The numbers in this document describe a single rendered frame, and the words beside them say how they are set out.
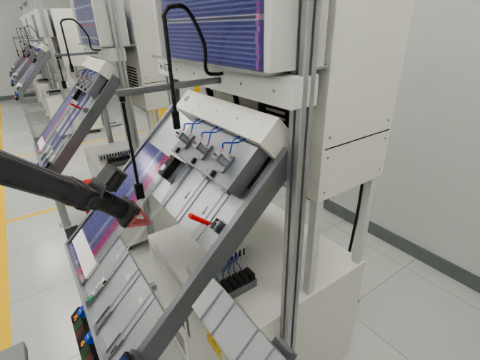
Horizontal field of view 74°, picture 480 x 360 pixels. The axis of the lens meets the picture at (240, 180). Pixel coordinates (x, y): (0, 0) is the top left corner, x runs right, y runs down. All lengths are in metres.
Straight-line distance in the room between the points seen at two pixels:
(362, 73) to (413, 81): 1.30
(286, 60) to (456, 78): 1.52
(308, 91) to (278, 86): 0.07
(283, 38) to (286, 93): 0.11
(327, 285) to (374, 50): 0.80
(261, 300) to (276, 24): 0.87
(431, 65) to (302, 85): 1.52
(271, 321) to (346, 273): 0.37
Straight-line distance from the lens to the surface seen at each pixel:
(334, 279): 1.29
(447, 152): 2.22
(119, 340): 0.98
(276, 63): 0.71
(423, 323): 2.14
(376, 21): 0.97
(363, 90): 0.97
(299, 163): 0.79
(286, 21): 0.72
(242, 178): 0.79
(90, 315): 1.10
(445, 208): 2.33
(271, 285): 1.24
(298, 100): 0.73
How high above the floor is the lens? 1.49
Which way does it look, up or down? 26 degrees down
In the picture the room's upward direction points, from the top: 2 degrees counter-clockwise
